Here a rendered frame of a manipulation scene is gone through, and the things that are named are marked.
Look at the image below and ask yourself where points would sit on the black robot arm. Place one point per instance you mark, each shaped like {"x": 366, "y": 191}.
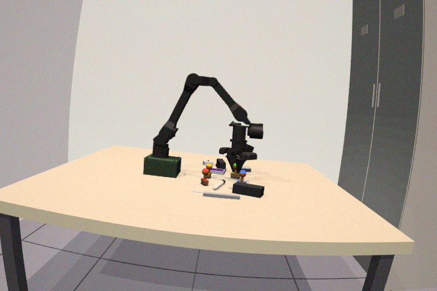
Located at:
{"x": 193, "y": 81}

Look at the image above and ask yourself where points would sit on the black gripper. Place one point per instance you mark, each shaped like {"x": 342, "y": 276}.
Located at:
{"x": 237, "y": 148}

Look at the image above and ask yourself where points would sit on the red-topped rubber stamp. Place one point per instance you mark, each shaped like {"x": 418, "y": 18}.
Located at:
{"x": 204, "y": 181}

